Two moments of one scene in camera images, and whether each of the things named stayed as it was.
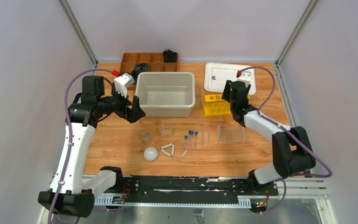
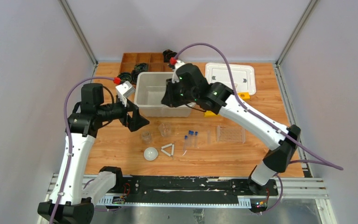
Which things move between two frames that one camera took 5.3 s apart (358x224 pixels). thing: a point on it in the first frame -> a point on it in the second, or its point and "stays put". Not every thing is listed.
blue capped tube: [195, 139] stays put
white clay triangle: [167, 146] stays put
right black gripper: [226, 94] -> [169, 99]
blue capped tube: [191, 134] stays put
